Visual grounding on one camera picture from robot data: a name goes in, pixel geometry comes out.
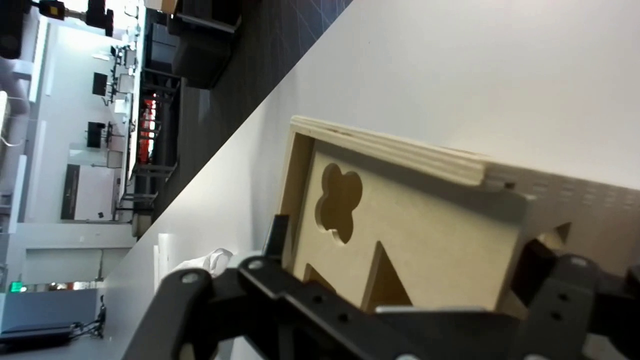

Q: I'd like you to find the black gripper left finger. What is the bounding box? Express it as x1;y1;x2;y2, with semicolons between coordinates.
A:
123;212;317;360

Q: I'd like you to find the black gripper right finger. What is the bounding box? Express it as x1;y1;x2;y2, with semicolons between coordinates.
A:
509;236;640;360

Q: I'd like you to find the wooden shape sorter toy box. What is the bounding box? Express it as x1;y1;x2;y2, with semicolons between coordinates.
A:
276;113;640;360

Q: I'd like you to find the white crumpled plastic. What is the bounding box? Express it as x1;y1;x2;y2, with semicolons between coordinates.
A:
150;230;237;296

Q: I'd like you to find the grey flat device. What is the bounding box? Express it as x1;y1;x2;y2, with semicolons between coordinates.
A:
0;285;109;353

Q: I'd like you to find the white cabinet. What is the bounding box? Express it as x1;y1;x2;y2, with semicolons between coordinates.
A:
60;161;127;224

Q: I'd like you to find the black monitor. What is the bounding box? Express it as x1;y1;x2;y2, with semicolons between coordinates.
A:
90;69;110;96
87;120;109;148

